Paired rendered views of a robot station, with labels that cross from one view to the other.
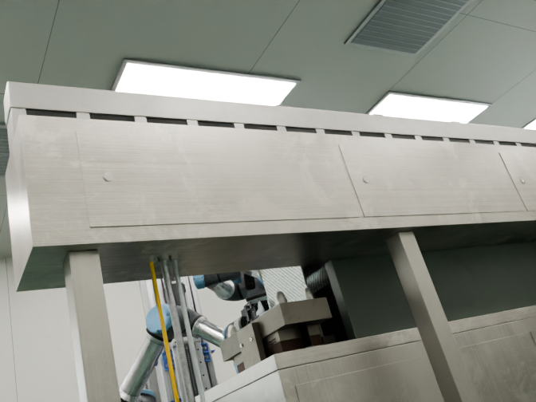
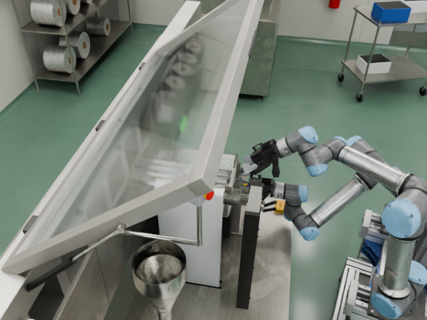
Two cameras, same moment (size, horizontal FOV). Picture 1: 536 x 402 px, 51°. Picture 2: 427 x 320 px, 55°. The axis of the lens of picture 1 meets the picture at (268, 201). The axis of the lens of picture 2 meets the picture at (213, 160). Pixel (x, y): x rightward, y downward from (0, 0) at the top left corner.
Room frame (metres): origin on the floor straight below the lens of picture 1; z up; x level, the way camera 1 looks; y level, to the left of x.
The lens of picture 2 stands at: (2.83, -0.97, 2.40)
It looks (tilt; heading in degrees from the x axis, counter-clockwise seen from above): 39 degrees down; 135
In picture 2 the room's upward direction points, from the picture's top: 1 degrees clockwise
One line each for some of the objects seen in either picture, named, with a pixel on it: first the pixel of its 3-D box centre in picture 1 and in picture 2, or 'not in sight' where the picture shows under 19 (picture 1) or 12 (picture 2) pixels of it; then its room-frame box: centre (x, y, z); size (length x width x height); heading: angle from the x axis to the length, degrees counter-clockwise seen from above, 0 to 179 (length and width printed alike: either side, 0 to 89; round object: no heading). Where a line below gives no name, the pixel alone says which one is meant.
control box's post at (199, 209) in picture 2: not in sight; (199, 221); (2.23, -0.43, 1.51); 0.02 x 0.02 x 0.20
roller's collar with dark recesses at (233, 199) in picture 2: not in sight; (232, 196); (2.11, -0.15, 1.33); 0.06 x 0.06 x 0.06; 35
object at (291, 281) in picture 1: (287, 296); not in sight; (1.81, 0.02, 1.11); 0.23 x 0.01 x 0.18; 35
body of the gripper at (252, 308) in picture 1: (254, 317); (260, 186); (2.01, 0.16, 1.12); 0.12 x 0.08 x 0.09; 35
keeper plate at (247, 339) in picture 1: (250, 345); not in sight; (1.64, 0.16, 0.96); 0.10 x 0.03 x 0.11; 35
